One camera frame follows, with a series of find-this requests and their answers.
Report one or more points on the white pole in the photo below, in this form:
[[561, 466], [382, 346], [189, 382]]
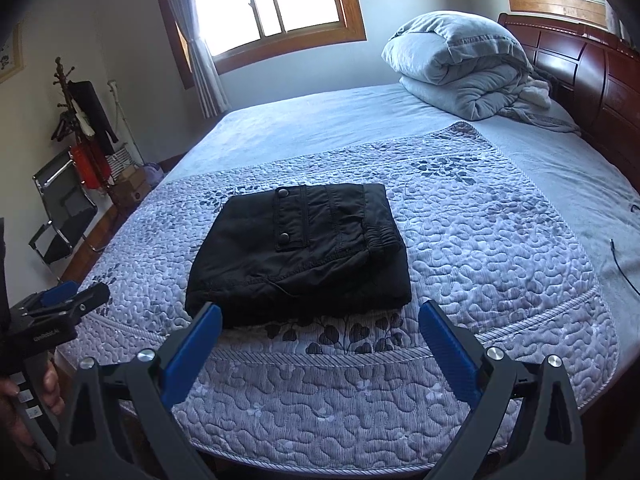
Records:
[[120, 110]]

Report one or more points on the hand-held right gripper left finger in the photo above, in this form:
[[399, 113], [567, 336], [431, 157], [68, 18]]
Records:
[[195, 355]]

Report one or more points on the black metal chair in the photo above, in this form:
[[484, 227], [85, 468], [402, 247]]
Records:
[[65, 200]]

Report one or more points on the wooden coat rack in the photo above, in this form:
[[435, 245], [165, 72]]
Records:
[[61, 80]]

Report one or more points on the grey quilted bedspread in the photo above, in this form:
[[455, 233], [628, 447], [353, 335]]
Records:
[[475, 240]]

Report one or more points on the white curtain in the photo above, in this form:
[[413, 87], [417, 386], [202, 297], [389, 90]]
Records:
[[200, 60]]

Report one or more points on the dark wooden headboard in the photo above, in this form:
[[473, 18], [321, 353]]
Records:
[[600, 85]]

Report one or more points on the large wooden window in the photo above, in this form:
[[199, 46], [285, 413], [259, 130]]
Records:
[[270, 0]]

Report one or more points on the folded grey duvet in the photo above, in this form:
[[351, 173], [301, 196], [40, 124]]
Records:
[[460, 60]]

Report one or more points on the framed wall picture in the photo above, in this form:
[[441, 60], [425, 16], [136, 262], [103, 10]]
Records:
[[10, 55]]

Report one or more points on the black pants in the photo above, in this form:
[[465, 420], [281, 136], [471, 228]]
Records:
[[260, 250]]

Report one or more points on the light blue bed sheet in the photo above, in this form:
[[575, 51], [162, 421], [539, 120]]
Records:
[[320, 120]]

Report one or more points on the crumpled grey garment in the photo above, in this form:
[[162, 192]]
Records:
[[535, 110]]

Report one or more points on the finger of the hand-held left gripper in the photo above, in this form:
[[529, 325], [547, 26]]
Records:
[[90, 300], [57, 294]]

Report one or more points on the black hanging garment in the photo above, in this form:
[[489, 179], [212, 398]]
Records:
[[92, 110]]

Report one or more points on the red hanging bag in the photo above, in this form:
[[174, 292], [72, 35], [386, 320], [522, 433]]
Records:
[[87, 165]]

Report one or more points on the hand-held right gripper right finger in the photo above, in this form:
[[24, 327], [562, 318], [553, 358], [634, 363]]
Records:
[[447, 350]]

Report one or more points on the person's left hand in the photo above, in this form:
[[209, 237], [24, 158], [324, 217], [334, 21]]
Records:
[[55, 385]]

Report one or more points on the cardboard box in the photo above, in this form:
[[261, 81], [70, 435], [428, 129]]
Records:
[[130, 187]]

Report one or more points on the purple bag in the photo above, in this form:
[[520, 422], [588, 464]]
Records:
[[152, 174]]

